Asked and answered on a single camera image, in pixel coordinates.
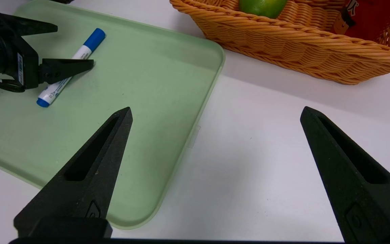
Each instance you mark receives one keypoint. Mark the white marker with blue cap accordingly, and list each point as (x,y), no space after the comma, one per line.
(59,86)

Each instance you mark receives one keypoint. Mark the light green plastic tray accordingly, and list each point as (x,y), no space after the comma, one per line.
(141,101)

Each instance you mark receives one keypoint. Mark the orange wicker basket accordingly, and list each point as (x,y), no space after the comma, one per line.
(300,47)

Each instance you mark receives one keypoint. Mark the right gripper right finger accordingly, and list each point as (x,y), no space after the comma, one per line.
(357,183)

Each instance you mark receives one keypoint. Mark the red soda can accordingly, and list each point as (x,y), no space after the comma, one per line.
(371,17)

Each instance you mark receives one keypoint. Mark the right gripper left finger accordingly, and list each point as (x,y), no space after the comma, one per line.
(86,183)

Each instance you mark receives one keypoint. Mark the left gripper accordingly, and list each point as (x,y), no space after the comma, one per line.
(2,51)

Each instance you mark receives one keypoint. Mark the green lime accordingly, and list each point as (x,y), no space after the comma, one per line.
(262,7)

